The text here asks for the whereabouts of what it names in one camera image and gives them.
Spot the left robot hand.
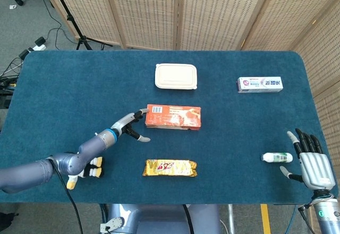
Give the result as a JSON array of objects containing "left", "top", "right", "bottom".
[{"left": 110, "top": 108, "right": 151, "bottom": 143}]

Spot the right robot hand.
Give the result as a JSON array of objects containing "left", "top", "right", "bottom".
[{"left": 279, "top": 128, "right": 336, "bottom": 191}]

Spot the orange cardboard snack box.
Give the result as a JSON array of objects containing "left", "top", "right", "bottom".
[{"left": 144, "top": 104, "right": 202, "bottom": 131}]

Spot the white toothpaste box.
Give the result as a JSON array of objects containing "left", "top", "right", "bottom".
[{"left": 237, "top": 76, "right": 284, "bottom": 94}]

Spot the white bottle green label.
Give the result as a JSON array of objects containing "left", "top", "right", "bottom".
[{"left": 260, "top": 152, "right": 293, "bottom": 163}]

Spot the penguin plush toy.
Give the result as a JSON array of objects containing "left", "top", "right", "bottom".
[{"left": 66, "top": 156, "right": 104, "bottom": 190}]

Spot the blue felt table cover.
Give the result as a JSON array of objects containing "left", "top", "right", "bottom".
[{"left": 0, "top": 49, "right": 338, "bottom": 205}]

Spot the gold cracker packet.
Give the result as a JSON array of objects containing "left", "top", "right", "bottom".
[{"left": 142, "top": 159, "right": 199, "bottom": 178}]

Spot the cream lidded food container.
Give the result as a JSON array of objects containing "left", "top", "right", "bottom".
[{"left": 155, "top": 63, "right": 199, "bottom": 90}]

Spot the grey robot torso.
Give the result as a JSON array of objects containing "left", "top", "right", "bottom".
[{"left": 99, "top": 204, "right": 221, "bottom": 234}]

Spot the white power strip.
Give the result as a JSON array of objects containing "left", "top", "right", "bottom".
[{"left": 31, "top": 37, "right": 47, "bottom": 52}]

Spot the black tripod stand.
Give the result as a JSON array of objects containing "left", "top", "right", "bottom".
[{"left": 47, "top": 0, "right": 114, "bottom": 51}]

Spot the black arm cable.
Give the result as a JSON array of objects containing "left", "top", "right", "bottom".
[{"left": 50, "top": 159, "right": 84, "bottom": 234}]

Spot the black floor cable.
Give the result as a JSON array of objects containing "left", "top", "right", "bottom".
[{"left": 39, "top": 0, "right": 80, "bottom": 51}]

